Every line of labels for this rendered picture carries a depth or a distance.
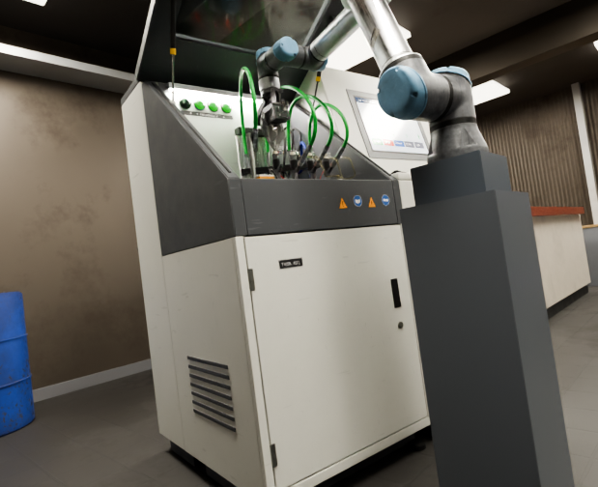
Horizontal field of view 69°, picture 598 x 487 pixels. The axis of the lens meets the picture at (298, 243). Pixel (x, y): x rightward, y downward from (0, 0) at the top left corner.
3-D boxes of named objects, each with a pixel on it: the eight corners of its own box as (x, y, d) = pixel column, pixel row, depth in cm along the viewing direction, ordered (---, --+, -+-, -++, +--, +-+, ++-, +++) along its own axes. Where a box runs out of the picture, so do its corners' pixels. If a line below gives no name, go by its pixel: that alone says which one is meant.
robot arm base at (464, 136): (498, 157, 113) (493, 119, 113) (475, 151, 102) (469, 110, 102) (443, 171, 123) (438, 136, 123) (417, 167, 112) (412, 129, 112)
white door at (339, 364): (276, 494, 114) (243, 237, 118) (271, 491, 116) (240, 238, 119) (429, 415, 153) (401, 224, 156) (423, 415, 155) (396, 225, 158)
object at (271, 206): (247, 235, 119) (241, 178, 120) (240, 237, 123) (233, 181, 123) (397, 223, 156) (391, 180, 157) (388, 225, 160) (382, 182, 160)
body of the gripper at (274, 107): (273, 119, 152) (269, 85, 153) (260, 127, 159) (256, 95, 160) (291, 121, 157) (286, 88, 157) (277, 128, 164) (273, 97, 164)
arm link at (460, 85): (487, 118, 111) (478, 67, 112) (454, 114, 104) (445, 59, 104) (447, 133, 121) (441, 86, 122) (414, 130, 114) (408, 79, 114)
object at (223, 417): (271, 538, 113) (234, 236, 116) (185, 471, 159) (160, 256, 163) (437, 443, 155) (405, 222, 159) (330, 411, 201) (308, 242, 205)
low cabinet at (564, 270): (398, 300, 612) (389, 237, 616) (597, 291, 450) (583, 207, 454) (302, 328, 469) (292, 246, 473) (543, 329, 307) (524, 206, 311)
